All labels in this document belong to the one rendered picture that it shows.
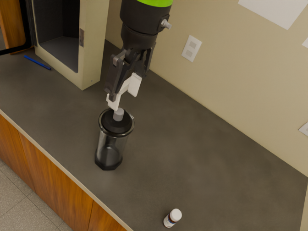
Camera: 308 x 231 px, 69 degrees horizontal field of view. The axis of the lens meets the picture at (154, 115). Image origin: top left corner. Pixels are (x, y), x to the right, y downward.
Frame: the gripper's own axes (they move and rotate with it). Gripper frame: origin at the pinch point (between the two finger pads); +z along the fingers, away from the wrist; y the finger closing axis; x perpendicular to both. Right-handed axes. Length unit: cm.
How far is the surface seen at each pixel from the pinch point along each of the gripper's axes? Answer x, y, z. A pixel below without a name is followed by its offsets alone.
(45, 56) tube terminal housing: 55, 16, 30
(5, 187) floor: 61, -20, 128
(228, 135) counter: -33, 48, 33
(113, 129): -2.3, -4.7, 9.4
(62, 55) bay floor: 48, 19, 26
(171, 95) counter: 1, 48, 33
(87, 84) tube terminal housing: 31.3, 19.0, 31.1
